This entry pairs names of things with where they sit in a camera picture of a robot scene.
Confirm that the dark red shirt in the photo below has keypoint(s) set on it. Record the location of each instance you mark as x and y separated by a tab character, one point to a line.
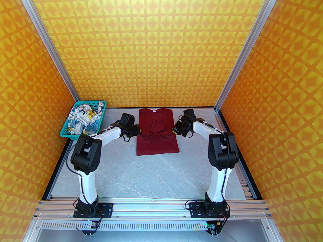
156	142

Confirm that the white cartoon print garment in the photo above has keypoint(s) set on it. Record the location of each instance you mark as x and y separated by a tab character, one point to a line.
82	120

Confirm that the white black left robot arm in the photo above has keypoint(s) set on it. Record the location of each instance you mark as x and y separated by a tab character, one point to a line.
108	133

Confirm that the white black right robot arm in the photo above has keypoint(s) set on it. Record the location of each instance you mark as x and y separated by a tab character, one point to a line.
204	130

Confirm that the teal perforated plastic basket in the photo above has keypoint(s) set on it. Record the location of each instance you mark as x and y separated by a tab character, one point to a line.
101	120

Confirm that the small electronics board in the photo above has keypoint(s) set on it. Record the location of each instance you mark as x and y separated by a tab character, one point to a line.
213	227
90	225

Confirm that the aluminium mounting rail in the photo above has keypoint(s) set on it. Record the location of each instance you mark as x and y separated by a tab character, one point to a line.
151	208

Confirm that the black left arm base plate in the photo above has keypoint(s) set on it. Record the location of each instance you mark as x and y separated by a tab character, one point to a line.
107	209

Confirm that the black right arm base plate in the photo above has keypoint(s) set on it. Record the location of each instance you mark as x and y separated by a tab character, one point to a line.
195	209

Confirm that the short aluminium side rail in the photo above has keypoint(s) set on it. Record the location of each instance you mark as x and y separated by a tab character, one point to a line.
249	191

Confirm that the aluminium frame post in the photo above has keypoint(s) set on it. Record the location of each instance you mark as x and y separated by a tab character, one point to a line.
248	41
47	41

